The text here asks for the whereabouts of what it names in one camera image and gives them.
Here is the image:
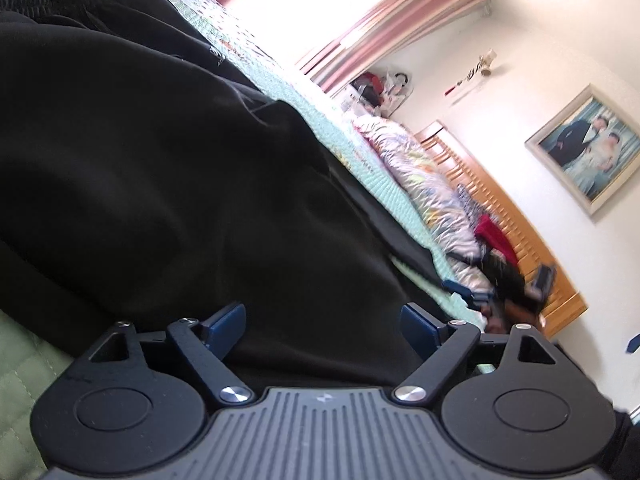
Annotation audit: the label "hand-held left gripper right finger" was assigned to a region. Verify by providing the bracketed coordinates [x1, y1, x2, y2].
[392, 302, 556, 406]

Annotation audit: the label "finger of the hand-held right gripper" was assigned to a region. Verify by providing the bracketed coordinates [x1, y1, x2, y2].
[442, 280, 496, 309]

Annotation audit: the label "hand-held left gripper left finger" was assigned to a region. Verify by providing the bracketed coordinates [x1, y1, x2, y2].
[90, 302, 251, 406]

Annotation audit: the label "black garment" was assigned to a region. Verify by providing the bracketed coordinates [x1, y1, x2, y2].
[0, 10, 483, 396]

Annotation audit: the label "black elastic-waist pants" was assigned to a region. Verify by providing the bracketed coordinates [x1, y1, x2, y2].
[0, 0, 446, 291]

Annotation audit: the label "red cloth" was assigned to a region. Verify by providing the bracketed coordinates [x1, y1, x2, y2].
[474, 214, 522, 272]

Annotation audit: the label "wooden headboard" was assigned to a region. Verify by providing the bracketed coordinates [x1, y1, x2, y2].
[415, 120, 588, 339]

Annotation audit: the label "dark patterned pillow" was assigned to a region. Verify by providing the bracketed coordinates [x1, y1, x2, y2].
[454, 185, 482, 227]

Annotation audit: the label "floral duvet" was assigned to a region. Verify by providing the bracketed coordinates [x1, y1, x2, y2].
[354, 114, 497, 302]

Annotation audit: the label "framed wedding photo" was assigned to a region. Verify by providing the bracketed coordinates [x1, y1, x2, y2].
[525, 84, 640, 218]

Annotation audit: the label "white plastic bag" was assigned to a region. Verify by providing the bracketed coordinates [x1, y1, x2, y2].
[381, 70, 416, 116]

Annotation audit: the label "green quilted bedspread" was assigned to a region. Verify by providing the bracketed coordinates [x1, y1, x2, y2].
[0, 0, 496, 480]

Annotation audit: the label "wall lamp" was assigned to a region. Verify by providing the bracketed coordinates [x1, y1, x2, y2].
[476, 49, 500, 77]

